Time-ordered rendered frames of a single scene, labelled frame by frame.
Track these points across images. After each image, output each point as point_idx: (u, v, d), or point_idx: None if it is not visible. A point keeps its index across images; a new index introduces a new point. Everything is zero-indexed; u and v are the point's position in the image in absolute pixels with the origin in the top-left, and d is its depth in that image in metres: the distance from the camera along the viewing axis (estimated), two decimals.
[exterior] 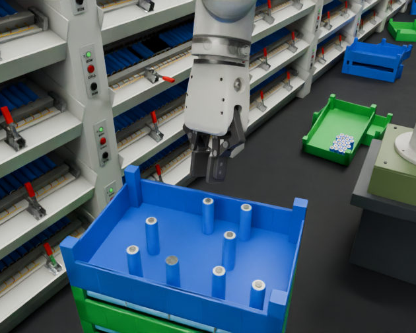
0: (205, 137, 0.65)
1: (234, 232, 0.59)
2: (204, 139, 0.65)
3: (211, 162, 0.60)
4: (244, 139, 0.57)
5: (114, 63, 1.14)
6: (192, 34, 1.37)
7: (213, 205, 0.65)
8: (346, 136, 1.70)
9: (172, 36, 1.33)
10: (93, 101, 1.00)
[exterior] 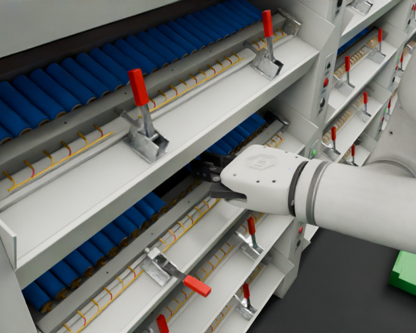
0: None
1: None
2: (220, 173, 0.59)
3: None
4: None
5: (77, 254, 0.51)
6: (232, 141, 0.74)
7: None
8: None
9: None
10: None
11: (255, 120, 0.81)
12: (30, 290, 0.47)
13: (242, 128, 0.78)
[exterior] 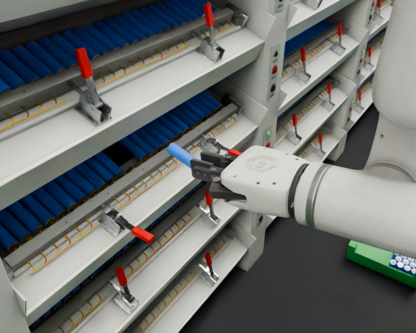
0: (222, 173, 0.59)
1: (151, 150, 0.76)
2: (220, 173, 0.59)
3: None
4: None
5: (41, 207, 0.61)
6: (188, 120, 0.84)
7: None
8: None
9: (154, 126, 0.81)
10: None
11: (212, 103, 0.91)
12: (0, 233, 0.57)
13: (199, 110, 0.87)
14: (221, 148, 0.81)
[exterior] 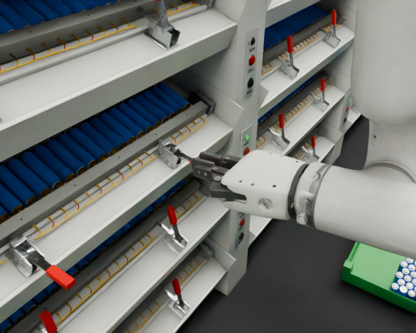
0: None
1: (90, 160, 0.60)
2: None
3: (207, 164, 0.61)
4: (212, 196, 0.57)
5: None
6: (144, 122, 0.68)
7: (69, 169, 0.58)
8: None
9: (98, 129, 0.65)
10: None
11: (177, 101, 0.75)
12: None
13: (158, 109, 0.71)
14: (182, 156, 0.65)
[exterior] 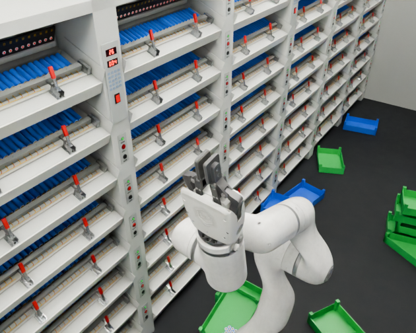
0: (199, 184, 0.66)
1: (69, 306, 1.71)
2: (199, 182, 0.66)
3: (219, 168, 0.64)
4: (239, 203, 0.63)
5: None
6: None
7: None
8: (232, 329, 2.12)
9: None
10: None
11: None
12: None
13: None
14: (102, 296, 1.76)
